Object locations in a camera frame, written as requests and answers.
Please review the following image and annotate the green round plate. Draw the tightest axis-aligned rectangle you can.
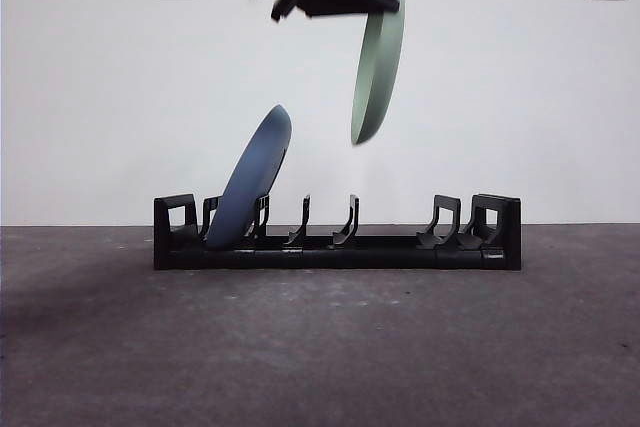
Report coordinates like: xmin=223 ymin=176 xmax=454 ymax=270
xmin=350 ymin=0 xmax=406 ymax=148

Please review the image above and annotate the blue round plate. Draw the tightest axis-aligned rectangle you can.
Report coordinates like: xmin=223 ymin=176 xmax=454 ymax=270
xmin=206 ymin=104 xmax=295 ymax=250

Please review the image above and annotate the black plastic plate rack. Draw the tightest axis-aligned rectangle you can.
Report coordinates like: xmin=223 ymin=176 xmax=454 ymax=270
xmin=153 ymin=192 xmax=524 ymax=271

